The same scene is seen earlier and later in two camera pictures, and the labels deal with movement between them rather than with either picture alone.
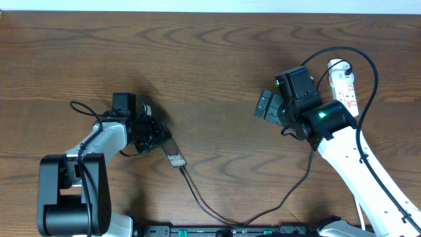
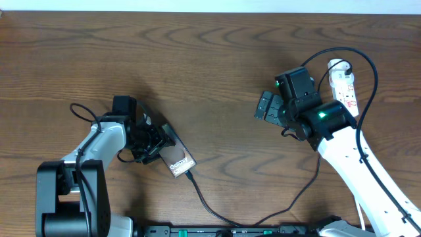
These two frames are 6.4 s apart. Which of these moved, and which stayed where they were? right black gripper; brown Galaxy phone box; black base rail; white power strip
Moved: brown Galaxy phone box
Stayed: black base rail; right black gripper; white power strip
